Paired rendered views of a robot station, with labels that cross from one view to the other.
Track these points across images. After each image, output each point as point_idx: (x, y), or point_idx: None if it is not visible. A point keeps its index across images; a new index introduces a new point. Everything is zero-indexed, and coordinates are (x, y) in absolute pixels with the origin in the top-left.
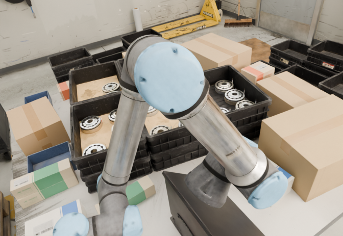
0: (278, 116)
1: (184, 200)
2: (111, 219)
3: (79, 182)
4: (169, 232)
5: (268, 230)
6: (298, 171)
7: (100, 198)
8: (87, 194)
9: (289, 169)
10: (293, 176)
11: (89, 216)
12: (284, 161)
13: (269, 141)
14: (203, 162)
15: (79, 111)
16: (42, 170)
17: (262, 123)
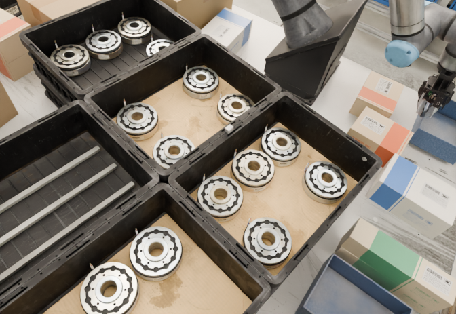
0: None
1: (353, 17)
2: (443, 7)
3: (339, 237)
4: (324, 102)
5: (272, 39)
6: None
7: (430, 34)
8: (347, 210)
9: (214, 11)
10: (219, 11)
11: (366, 188)
12: (208, 11)
13: (190, 15)
14: (307, 9)
15: None
16: (397, 261)
17: (178, 4)
